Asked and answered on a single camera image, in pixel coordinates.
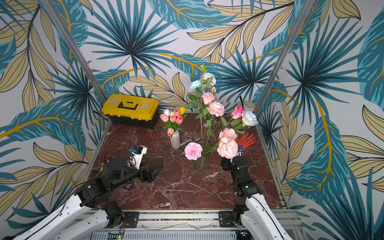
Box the pink carnation flower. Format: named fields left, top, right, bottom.
left=184, top=142, right=203, bottom=161

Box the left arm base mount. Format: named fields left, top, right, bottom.
left=106, top=212, right=140, bottom=229

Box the aluminium front rail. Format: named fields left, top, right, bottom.
left=49, top=208, right=304, bottom=232

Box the tall pink white flower spray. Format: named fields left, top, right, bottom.
left=188, top=64, right=225, bottom=153

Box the tulip bouquet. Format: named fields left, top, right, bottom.
left=160, top=107, right=187, bottom=137

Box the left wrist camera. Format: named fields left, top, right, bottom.
left=128, top=145, right=148, bottom=169

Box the red glove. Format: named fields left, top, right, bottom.
left=236, top=133, right=256, bottom=150

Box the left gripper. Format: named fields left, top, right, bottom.
left=110, top=157, right=164, bottom=191

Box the clear glass vase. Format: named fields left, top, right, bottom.
left=194, top=139, right=211, bottom=171

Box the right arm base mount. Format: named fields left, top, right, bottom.
left=219, top=210, right=247, bottom=228

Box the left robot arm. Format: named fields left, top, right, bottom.
left=15, top=158, right=164, bottom=240

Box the yellow black toolbox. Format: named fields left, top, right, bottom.
left=102, top=94, right=160, bottom=129

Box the white rose stem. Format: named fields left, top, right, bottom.
left=232, top=111, right=259, bottom=131

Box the white ribbed vase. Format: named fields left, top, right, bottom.
left=170, top=131, right=181, bottom=150

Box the magenta rose stem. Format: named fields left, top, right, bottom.
left=220, top=107, right=246, bottom=131

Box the light pink peony bunch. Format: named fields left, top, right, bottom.
left=207, top=128, right=238, bottom=159

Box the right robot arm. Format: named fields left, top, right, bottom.
left=219, top=156, right=292, bottom=240

